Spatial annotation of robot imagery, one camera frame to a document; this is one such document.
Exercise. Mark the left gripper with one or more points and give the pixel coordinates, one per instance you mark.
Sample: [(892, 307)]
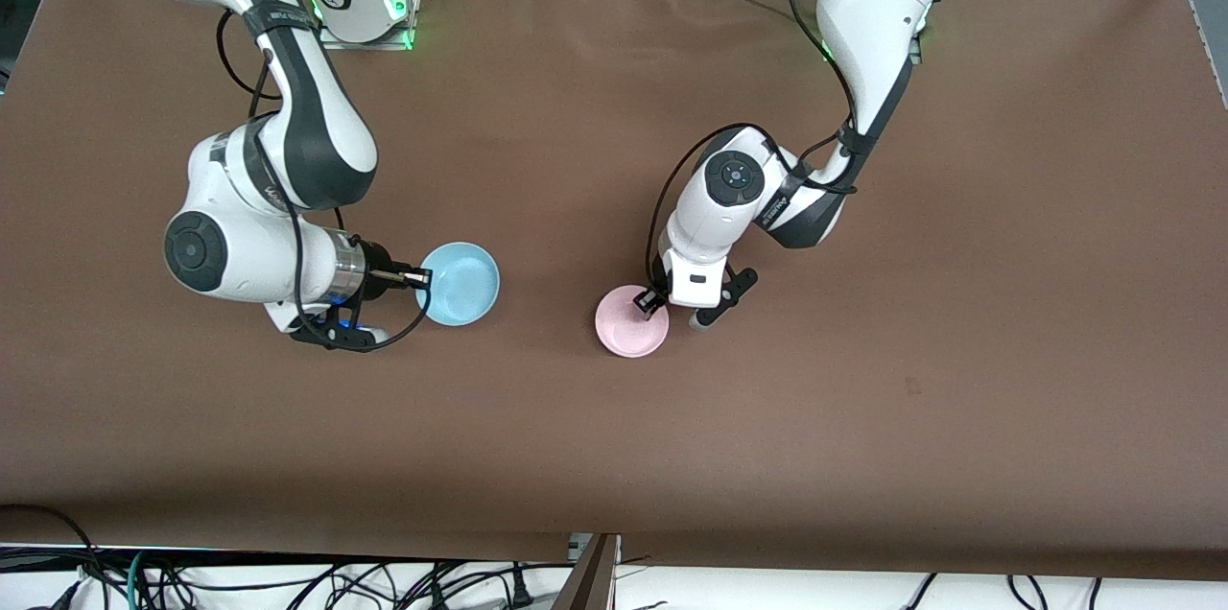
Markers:
[(649, 300)]

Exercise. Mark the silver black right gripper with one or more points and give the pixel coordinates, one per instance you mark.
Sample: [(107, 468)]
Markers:
[(379, 266)]

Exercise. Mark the pink bowl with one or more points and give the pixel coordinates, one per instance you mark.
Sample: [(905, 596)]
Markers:
[(624, 327)]

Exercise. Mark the blue bowl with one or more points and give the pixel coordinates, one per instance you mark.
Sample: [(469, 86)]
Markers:
[(465, 284)]

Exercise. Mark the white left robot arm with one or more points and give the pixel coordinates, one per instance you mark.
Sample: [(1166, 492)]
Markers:
[(873, 15)]

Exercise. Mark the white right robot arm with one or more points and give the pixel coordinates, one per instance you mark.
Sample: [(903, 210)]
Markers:
[(307, 140)]

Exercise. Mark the brown table cover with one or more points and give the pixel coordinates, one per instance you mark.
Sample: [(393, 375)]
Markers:
[(614, 447)]

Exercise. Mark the black power plug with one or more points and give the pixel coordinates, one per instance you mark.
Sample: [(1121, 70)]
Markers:
[(521, 594)]

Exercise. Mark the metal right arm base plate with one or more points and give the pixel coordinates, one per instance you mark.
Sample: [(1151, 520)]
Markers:
[(331, 42)]

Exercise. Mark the small metal bracket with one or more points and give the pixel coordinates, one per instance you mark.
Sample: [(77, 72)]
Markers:
[(578, 545)]

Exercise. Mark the brown wooden post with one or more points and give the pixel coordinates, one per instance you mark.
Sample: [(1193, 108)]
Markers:
[(595, 581)]

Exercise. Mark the black frame rail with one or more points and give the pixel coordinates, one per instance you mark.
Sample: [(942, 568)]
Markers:
[(288, 555)]

